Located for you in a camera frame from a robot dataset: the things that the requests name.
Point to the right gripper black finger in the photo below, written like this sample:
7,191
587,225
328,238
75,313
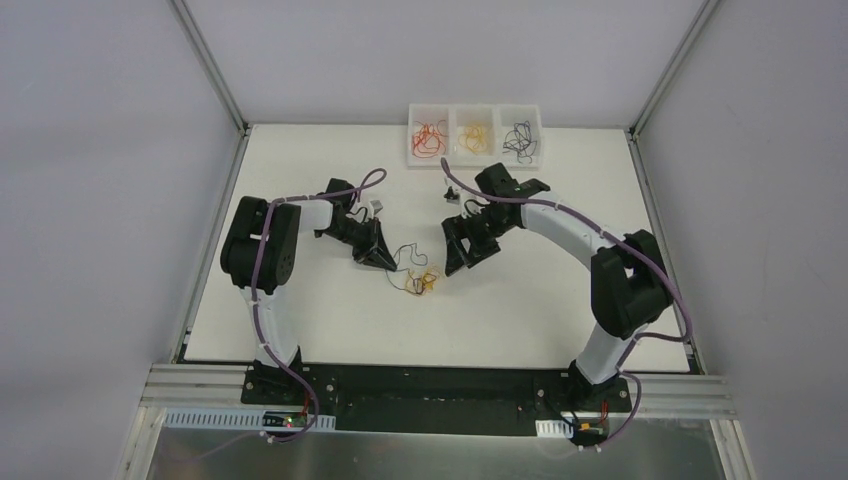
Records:
480,249
458,246

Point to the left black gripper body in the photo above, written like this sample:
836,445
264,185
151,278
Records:
366,246

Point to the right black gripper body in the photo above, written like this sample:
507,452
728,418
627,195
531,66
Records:
468,237

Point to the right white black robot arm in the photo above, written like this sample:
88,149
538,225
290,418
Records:
629,286

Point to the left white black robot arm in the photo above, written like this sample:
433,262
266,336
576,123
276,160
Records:
259,254

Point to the white three-compartment tray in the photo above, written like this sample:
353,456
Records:
475,135

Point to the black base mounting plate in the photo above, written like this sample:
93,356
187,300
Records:
428,400

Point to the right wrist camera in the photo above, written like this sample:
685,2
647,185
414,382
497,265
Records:
451,196

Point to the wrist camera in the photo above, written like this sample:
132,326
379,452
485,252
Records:
375,206
451,196

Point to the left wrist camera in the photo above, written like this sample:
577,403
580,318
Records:
375,206

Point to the right white slotted cable duct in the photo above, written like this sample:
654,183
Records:
554,429

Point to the white slotted cable duct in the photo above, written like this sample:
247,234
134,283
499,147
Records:
554,429
218,418

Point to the aluminium frame rail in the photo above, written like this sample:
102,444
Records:
220,386

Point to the left white slotted cable duct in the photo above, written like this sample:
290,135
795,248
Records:
218,418

